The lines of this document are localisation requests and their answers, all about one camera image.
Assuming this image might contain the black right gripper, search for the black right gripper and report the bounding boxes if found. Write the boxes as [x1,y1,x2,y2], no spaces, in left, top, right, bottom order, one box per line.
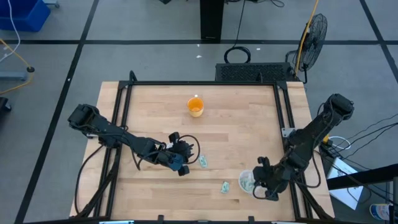
[252,156,294,202]

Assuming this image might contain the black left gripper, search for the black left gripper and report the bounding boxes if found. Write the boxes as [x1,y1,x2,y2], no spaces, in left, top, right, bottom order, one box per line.
[154,131,195,177]

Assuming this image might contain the clear plastic cup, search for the clear plastic cup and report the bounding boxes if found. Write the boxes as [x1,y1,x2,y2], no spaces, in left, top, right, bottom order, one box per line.
[238,169,268,199]

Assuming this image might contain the orange plastic cup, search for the orange plastic cup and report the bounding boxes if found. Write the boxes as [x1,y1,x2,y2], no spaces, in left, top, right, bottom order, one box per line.
[187,96,205,118]

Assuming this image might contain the white paper sheet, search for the white paper sheet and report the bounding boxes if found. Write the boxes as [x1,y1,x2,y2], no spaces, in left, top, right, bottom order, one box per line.
[326,156,364,211]

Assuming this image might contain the black perforated computer case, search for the black perforated computer case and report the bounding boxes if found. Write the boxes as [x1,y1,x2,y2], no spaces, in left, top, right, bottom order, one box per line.
[215,62,300,83]

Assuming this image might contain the black metal beam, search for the black metal beam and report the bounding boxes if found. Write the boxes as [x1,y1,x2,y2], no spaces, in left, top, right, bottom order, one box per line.
[326,164,398,191]

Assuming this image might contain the black upright column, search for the black upright column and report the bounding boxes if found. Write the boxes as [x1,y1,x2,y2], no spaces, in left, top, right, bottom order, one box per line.
[200,0,225,42]

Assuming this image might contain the black floor fan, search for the black floor fan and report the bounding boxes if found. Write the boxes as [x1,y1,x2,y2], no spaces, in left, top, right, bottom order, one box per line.
[285,12,328,84]

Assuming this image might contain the grey cart base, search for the grey cart base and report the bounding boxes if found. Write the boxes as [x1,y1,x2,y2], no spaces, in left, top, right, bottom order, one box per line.
[0,71,28,82]

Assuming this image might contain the blue plastic bin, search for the blue plastic bin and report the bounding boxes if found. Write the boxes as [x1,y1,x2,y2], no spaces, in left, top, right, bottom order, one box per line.
[0,0,51,32]

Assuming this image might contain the black aluminium table frame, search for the black aluminium table frame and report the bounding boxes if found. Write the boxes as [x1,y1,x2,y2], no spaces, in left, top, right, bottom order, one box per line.
[74,70,335,224]

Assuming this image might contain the white coiled cable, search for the white coiled cable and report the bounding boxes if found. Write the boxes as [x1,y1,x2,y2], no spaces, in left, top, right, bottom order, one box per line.
[328,135,352,151]

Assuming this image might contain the coiled black floor cable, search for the coiled black floor cable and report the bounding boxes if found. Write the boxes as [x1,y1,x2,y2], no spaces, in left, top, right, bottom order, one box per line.
[223,0,252,64]

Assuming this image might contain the yellow cable by fan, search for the yellow cable by fan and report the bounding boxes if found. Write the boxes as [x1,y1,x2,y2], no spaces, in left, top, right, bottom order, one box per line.
[294,0,320,77]

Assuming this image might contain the yellow hose with black foot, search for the yellow hose with black foot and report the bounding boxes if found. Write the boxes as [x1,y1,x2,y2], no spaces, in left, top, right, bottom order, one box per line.
[0,37,35,96]

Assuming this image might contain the white thin cable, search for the white thin cable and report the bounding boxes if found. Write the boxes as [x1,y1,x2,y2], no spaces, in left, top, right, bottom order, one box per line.
[0,0,21,63]

